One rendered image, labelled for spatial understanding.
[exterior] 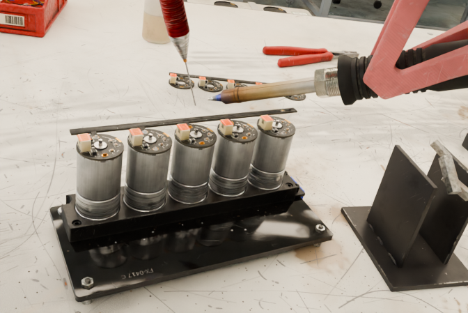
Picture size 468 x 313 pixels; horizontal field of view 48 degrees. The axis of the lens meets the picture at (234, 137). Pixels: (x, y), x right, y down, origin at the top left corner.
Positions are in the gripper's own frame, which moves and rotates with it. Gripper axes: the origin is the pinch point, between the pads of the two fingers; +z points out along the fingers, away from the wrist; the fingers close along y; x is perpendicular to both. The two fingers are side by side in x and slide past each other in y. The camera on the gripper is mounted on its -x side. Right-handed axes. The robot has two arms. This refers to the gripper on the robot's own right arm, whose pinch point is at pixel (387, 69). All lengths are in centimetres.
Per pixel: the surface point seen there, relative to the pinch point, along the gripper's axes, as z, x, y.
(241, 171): 11.2, -1.0, -1.8
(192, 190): 13.1, -2.6, 0.4
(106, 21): 26.3, -20.5, -28.4
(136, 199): 14.4, -4.8, 2.6
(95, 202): 14.8, -6.4, 4.5
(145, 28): 22.1, -15.8, -26.1
